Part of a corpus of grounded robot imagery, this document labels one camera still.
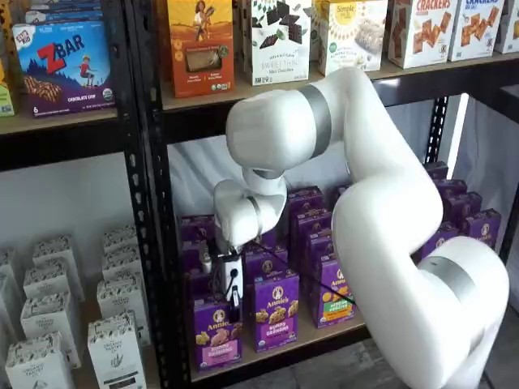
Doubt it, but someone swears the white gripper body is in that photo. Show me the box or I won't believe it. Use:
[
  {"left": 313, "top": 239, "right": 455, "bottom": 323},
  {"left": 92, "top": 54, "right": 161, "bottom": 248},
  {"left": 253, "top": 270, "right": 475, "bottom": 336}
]
[{"left": 217, "top": 253, "right": 245, "bottom": 304}]

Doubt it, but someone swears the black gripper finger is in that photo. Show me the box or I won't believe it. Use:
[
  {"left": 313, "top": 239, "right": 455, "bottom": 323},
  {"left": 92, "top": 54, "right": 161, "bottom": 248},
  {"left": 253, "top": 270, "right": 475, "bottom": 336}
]
[{"left": 227, "top": 284, "right": 242, "bottom": 323}]

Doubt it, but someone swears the purple Annie's box pink patch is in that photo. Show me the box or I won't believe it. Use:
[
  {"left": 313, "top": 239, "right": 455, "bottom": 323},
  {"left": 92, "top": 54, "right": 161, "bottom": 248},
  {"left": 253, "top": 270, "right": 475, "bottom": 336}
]
[{"left": 192, "top": 295, "right": 244, "bottom": 374}]

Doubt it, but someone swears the purple Annie's box violet patch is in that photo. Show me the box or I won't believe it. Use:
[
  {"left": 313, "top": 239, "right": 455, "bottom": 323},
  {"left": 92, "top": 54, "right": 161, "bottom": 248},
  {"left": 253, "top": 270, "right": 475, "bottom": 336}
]
[{"left": 252, "top": 271, "right": 300, "bottom": 354}]

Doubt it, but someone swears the purple Annie's box green patch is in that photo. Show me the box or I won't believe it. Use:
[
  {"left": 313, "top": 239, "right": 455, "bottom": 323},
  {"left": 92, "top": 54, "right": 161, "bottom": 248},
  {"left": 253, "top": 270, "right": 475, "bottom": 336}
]
[{"left": 313, "top": 257, "right": 360, "bottom": 330}]

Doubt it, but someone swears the white patterned pantry box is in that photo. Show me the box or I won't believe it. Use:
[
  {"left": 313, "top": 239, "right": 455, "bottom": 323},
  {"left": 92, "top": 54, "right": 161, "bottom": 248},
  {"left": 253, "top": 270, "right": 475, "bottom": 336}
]
[
  {"left": 87, "top": 310, "right": 148, "bottom": 389},
  {"left": 101, "top": 224, "right": 139, "bottom": 254},
  {"left": 31, "top": 233, "right": 75, "bottom": 267},
  {"left": 4, "top": 331, "right": 77, "bottom": 389},
  {"left": 100, "top": 246, "right": 144, "bottom": 284},
  {"left": 19, "top": 290, "right": 84, "bottom": 369},
  {"left": 96, "top": 276, "right": 152, "bottom": 348},
  {"left": 0, "top": 246, "right": 21, "bottom": 284},
  {"left": 22, "top": 258, "right": 87, "bottom": 304},
  {"left": 0, "top": 273, "right": 26, "bottom": 344}
]

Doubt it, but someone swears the purple Annie's box brown patch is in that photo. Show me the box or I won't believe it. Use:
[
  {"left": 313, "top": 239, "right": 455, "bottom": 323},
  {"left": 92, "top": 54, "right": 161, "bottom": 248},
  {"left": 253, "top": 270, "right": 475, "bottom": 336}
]
[{"left": 421, "top": 222, "right": 460, "bottom": 254}]

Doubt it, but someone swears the orange snack box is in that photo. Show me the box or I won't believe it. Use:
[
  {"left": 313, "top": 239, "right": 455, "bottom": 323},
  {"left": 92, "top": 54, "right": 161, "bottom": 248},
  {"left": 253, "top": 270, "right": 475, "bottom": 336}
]
[{"left": 166, "top": 0, "right": 236, "bottom": 100}]

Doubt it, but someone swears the Simple Mills sweet thins box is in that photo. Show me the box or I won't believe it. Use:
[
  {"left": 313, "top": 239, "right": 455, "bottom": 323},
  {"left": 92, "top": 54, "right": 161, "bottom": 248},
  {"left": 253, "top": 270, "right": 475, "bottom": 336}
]
[{"left": 247, "top": 0, "right": 313, "bottom": 88}]

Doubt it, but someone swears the purple ZBar box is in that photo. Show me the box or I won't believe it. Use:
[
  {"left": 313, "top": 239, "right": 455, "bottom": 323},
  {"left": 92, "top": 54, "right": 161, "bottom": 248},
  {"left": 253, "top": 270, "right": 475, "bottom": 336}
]
[{"left": 11, "top": 19, "right": 117, "bottom": 119}]

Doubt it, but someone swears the Simple Mills bar box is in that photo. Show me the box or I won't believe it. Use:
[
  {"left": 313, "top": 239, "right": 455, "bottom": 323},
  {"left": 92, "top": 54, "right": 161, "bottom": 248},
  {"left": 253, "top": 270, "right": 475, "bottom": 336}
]
[
  {"left": 318, "top": 0, "right": 388, "bottom": 78},
  {"left": 310, "top": 0, "right": 330, "bottom": 62}
]

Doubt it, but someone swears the green snack box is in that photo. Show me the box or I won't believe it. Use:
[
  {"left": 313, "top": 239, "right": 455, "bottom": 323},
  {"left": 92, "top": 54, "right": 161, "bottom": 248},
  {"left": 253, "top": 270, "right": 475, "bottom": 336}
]
[{"left": 0, "top": 60, "right": 16, "bottom": 118}]

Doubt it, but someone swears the pretzel crackers cheddar box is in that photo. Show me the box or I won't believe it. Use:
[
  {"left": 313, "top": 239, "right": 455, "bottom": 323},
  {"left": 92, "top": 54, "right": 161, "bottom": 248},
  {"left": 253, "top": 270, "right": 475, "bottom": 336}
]
[{"left": 388, "top": 0, "right": 454, "bottom": 70}]

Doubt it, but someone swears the blue ZBar box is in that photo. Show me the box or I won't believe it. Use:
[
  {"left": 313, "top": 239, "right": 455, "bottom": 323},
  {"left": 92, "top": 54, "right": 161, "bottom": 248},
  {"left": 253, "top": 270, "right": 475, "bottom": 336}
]
[{"left": 24, "top": 0, "right": 103, "bottom": 26}]

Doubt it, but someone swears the pretzel crackers sea salt box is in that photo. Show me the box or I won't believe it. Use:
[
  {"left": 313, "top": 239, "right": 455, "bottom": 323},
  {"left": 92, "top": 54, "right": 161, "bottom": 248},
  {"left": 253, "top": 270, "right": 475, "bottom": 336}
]
[{"left": 448, "top": 0, "right": 506, "bottom": 62}]

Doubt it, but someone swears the white cracker box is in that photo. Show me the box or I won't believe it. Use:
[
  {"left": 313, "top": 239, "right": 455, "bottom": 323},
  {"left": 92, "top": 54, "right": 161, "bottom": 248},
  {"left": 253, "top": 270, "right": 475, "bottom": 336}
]
[{"left": 494, "top": 0, "right": 519, "bottom": 54}]

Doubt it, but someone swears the black metal shelving rack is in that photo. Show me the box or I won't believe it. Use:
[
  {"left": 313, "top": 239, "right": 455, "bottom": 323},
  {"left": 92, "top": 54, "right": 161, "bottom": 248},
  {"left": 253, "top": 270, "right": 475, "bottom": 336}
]
[
  {"left": 0, "top": 0, "right": 147, "bottom": 389},
  {"left": 125, "top": 0, "right": 519, "bottom": 389}
]

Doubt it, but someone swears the small grey wrist camera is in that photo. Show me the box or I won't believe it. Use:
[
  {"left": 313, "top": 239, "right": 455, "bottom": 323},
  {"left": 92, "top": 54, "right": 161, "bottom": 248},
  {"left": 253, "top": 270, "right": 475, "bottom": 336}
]
[{"left": 199, "top": 242, "right": 213, "bottom": 273}]

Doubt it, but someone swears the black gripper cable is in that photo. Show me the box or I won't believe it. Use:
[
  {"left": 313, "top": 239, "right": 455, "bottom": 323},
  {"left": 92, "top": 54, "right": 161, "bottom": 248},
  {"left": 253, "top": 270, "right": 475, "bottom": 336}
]
[{"left": 226, "top": 237, "right": 358, "bottom": 305}]

